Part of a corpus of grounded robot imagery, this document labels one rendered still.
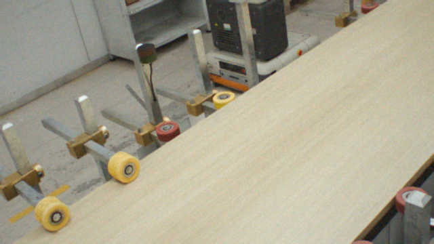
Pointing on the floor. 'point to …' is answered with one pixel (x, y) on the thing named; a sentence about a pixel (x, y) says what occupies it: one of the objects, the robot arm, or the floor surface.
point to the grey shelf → (148, 22)
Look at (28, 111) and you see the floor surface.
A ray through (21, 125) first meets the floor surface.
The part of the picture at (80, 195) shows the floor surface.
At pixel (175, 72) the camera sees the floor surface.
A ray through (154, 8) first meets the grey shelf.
